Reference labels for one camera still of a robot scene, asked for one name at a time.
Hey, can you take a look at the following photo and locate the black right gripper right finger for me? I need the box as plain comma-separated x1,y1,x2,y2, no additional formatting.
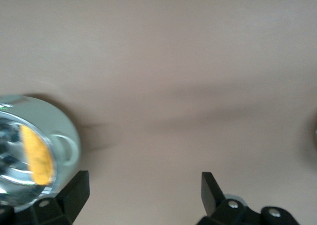
198,171,298,225

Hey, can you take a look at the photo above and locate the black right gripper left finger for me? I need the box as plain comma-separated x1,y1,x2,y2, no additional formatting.
0,170,90,225

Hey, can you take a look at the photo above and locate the yellow corn cob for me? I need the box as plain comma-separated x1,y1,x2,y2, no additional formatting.
19,124,55,186

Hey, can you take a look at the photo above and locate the steel pot with glass lid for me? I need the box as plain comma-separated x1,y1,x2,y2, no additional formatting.
0,94,82,212

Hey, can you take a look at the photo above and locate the brown table cover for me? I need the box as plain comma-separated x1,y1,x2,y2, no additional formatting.
0,0,317,225

